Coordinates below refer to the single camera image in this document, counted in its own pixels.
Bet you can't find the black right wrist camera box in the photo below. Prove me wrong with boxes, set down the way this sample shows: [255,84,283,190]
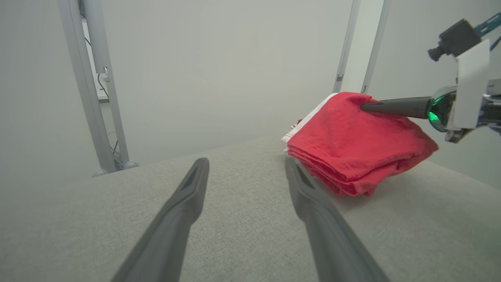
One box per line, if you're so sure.
[427,18,483,62]

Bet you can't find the grey metal frame post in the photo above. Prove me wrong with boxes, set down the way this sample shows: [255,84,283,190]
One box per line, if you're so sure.
[333,0,391,94]

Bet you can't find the red basketball jersey white sleeves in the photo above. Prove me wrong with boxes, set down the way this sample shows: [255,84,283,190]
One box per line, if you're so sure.
[281,91,440,197]

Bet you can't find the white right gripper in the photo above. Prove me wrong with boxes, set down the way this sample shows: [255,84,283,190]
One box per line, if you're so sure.
[359,38,501,144]

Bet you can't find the grey frame post cylinder feet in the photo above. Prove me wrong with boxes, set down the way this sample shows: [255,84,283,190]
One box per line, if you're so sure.
[58,0,140,177]

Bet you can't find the right black cable teal plug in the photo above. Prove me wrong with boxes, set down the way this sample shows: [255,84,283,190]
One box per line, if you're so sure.
[474,12,501,51]

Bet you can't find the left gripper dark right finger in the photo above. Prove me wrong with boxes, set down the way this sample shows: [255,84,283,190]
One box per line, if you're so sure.
[285,157,390,282]

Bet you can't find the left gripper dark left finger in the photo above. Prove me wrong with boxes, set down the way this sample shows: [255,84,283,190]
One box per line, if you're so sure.
[112,158,210,282]

